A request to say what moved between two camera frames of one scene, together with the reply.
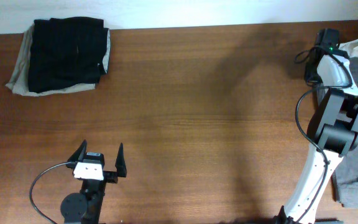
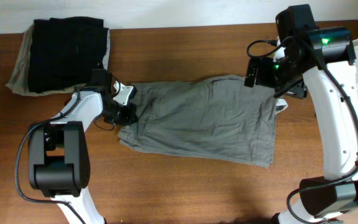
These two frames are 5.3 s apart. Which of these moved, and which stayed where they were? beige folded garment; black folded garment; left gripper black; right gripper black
Moved: left gripper black; right gripper black
Stayed: black folded garment; beige folded garment
